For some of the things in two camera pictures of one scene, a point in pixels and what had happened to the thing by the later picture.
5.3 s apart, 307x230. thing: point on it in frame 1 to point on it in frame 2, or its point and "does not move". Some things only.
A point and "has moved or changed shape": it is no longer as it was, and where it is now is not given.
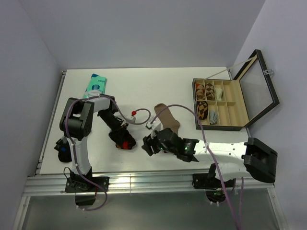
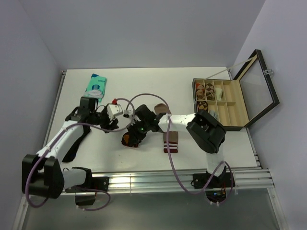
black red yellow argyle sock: [123, 139] has moved or changed shape
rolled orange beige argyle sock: [200, 91] does not move
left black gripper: [123, 124] to [113, 125]
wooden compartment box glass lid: [232, 105] does not move
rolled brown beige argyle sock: [210, 91] does not move
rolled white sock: [218, 94] does not move
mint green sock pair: [96, 86] does not move
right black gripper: [148, 142] to [135, 136]
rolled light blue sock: [213, 117] does not move
